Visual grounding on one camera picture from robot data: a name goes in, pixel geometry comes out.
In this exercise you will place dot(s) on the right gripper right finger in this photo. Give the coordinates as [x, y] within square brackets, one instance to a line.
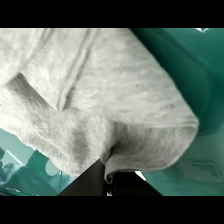
[133, 185]

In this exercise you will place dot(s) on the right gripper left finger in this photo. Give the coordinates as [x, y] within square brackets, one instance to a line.
[90, 182]

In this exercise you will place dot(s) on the light grey shirt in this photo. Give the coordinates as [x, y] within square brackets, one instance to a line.
[116, 90]

